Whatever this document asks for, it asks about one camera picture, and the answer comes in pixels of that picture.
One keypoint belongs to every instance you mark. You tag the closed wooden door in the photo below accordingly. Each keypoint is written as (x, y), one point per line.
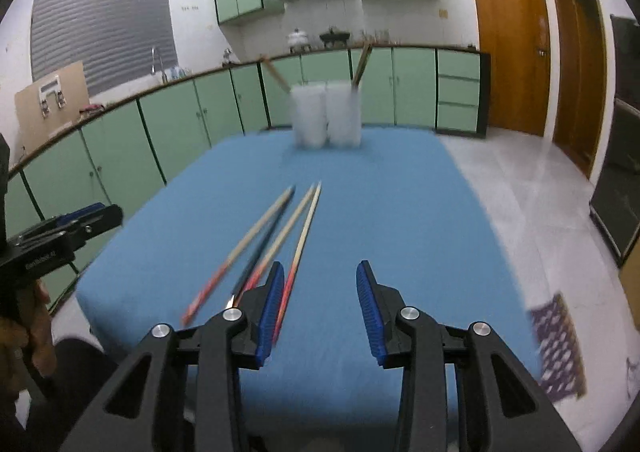
(510, 42)

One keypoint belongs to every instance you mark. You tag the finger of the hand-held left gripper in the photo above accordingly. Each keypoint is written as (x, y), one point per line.
(85, 222)

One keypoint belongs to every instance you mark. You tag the blue tablecloth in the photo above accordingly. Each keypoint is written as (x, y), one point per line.
(400, 207)

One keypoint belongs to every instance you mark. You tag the red cloth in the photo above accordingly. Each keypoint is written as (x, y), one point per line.
(92, 108)

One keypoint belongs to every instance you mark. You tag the white divided utensil holder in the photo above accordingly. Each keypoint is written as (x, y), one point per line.
(325, 117)

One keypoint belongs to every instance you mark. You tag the dark blue chopstick red end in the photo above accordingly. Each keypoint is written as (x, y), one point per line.
(266, 242)

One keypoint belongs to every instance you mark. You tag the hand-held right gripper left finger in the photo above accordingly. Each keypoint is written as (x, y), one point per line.
(267, 317)

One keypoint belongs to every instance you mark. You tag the person's dark pants leg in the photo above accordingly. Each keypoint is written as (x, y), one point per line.
(75, 372)

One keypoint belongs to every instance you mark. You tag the person's left hand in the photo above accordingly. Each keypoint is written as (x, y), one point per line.
(37, 332)

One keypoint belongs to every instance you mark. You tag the metal kitchen faucet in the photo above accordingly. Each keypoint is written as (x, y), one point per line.
(161, 67)

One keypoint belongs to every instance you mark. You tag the purple patterned mat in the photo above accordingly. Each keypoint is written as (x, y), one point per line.
(557, 347)

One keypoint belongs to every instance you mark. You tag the black glass-front cabinet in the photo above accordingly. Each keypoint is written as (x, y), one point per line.
(620, 182)

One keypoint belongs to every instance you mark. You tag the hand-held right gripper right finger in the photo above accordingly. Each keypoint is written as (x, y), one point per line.
(372, 317)

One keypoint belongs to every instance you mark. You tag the metal kettle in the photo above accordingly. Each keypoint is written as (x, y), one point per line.
(227, 57)

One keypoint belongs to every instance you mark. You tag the black wok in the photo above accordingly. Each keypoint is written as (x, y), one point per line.
(334, 37)

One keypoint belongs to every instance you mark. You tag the dark brown chopstick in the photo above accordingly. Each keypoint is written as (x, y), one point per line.
(360, 67)

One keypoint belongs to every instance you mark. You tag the light wooden chopstick red end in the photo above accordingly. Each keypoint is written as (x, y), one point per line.
(250, 237)
(365, 63)
(305, 232)
(274, 74)
(285, 231)

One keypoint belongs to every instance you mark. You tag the grey window blind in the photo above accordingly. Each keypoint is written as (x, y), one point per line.
(100, 17)

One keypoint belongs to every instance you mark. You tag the wooden door in frame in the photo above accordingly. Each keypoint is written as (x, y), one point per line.
(580, 72)

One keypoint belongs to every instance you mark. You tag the beige water purifier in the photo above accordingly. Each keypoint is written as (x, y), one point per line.
(70, 82)

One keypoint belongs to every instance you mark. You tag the green base cabinets with counter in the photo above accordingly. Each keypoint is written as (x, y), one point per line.
(165, 127)

